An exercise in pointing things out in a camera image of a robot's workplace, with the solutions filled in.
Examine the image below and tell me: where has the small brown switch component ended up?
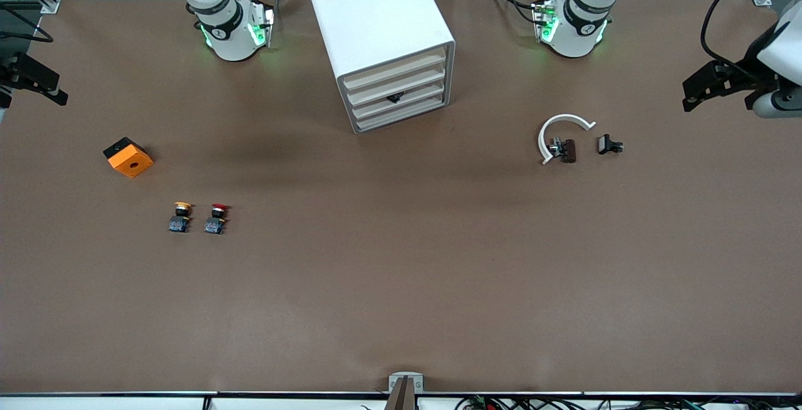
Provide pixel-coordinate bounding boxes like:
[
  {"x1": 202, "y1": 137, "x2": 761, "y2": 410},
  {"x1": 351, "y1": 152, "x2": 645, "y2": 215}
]
[{"x1": 550, "y1": 138, "x2": 577, "y2": 164}]

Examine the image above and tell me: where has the yellow mushroom push button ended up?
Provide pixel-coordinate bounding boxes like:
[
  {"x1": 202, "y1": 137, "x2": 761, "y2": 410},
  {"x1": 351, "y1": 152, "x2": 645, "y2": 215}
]
[{"x1": 168, "y1": 201, "x2": 194, "y2": 233}]

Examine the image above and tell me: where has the grey metal bracket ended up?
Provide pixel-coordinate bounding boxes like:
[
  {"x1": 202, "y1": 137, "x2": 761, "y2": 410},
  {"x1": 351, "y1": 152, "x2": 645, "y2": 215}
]
[{"x1": 388, "y1": 372, "x2": 424, "y2": 393}]

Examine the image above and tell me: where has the metal table edge rail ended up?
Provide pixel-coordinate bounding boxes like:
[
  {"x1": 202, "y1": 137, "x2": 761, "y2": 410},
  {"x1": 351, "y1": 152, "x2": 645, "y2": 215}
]
[{"x1": 0, "y1": 390, "x2": 802, "y2": 399}]

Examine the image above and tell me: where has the brown table cover sheet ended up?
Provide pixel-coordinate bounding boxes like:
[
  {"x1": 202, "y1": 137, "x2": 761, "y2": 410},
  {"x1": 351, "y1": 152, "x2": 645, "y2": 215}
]
[{"x1": 0, "y1": 0, "x2": 802, "y2": 394}]

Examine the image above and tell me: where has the red mushroom push button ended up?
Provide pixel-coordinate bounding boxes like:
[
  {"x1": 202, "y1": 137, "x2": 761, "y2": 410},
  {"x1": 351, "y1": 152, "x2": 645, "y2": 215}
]
[{"x1": 204, "y1": 203, "x2": 230, "y2": 236}]

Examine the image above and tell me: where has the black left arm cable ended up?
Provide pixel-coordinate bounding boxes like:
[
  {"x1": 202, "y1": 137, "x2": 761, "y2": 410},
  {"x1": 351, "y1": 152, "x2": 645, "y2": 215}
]
[{"x1": 702, "y1": 0, "x2": 766, "y2": 67}]

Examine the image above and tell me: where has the orange box with hole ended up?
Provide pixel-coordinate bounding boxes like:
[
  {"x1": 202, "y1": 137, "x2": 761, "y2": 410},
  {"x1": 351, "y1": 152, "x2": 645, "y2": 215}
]
[{"x1": 103, "y1": 137, "x2": 154, "y2": 179}]

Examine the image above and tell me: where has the white drawer cabinet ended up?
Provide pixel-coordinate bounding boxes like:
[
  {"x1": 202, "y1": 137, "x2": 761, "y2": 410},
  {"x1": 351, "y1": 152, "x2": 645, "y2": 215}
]
[{"x1": 303, "y1": 0, "x2": 456, "y2": 135}]

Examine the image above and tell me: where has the white curved plastic piece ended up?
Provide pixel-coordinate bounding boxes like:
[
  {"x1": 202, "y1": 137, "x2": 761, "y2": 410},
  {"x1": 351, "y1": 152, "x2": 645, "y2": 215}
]
[{"x1": 539, "y1": 113, "x2": 597, "y2": 166}]

